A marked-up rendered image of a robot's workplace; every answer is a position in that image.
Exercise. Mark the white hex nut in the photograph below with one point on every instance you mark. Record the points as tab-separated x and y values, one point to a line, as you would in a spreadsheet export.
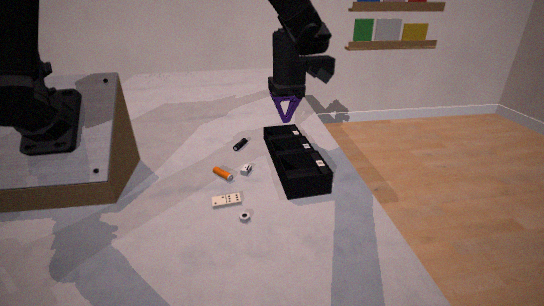
244	217

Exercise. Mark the cream domino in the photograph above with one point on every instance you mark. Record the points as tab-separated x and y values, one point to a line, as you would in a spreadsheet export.
226	200

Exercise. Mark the orange battery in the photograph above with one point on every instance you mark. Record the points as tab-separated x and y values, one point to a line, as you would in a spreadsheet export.
223	173

